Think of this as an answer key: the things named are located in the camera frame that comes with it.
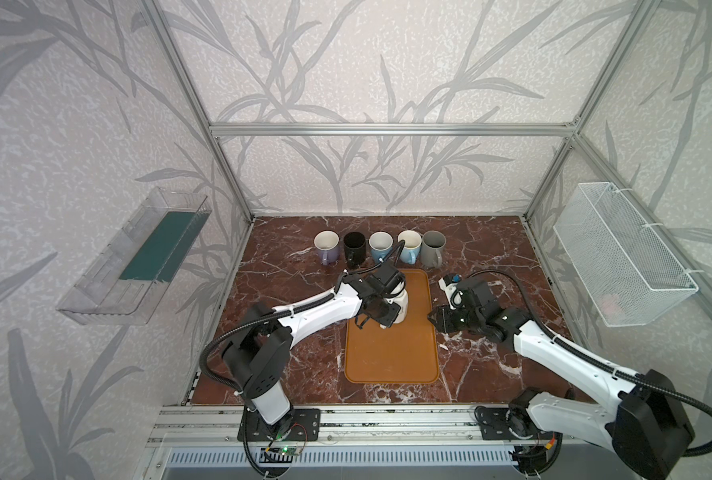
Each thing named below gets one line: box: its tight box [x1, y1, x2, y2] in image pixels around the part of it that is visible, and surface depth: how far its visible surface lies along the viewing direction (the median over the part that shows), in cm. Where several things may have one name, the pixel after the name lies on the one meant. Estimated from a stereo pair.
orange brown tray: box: [345, 269, 440, 384], surface depth 86 cm
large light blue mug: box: [397, 230, 422, 265], surface depth 101 cm
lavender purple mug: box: [314, 230, 340, 266], surface depth 107 cm
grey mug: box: [421, 230, 447, 269], surface depth 102 cm
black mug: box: [344, 231, 366, 268], surface depth 104 cm
